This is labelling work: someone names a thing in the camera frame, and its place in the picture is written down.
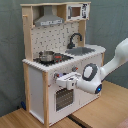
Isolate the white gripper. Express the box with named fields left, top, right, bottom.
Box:
left=56, top=73, right=81, bottom=90

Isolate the small metal pot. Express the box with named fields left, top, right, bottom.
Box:
left=39, top=51, right=55, bottom=62

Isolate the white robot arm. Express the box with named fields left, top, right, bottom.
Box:
left=56, top=38, right=128, bottom=94

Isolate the wooden toy kitchen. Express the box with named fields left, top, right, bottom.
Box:
left=22, top=2, right=105, bottom=127

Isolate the right stove knob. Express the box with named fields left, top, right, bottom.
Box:
left=72, top=66, right=78, bottom=72

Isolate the toy oven door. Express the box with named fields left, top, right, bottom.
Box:
left=56, top=88, right=74, bottom=111

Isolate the black toy stovetop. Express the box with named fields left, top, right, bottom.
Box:
left=35, top=53, right=71, bottom=66

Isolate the grey toy sink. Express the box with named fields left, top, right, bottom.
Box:
left=66, top=47, right=94, bottom=56

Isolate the black toy faucet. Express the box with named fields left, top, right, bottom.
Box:
left=67, top=33, right=83, bottom=49

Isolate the grey range hood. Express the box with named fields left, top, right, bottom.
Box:
left=35, top=5, right=64, bottom=27

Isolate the grey backdrop curtain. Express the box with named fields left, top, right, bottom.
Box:
left=0, top=0, right=128, bottom=117

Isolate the toy microwave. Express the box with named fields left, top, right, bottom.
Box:
left=67, top=3, right=90, bottom=21

